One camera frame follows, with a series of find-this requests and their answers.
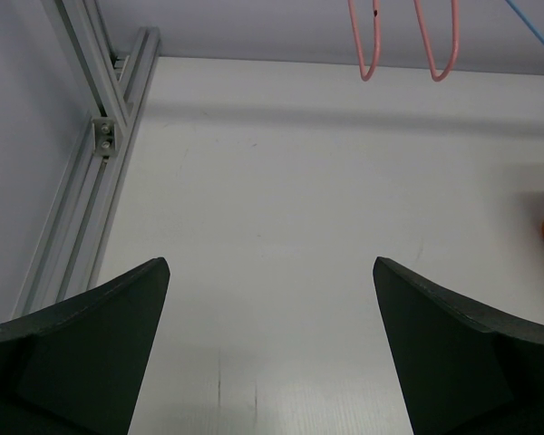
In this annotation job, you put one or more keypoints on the aluminium frame posts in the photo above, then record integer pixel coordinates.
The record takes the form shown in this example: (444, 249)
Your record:
(67, 259)

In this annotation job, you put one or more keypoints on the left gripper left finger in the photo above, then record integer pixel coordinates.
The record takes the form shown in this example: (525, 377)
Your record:
(76, 367)

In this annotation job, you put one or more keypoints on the blue hanger of white top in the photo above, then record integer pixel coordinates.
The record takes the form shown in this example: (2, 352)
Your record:
(538, 35)

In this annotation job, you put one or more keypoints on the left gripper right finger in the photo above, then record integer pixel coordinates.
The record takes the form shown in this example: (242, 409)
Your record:
(464, 367)

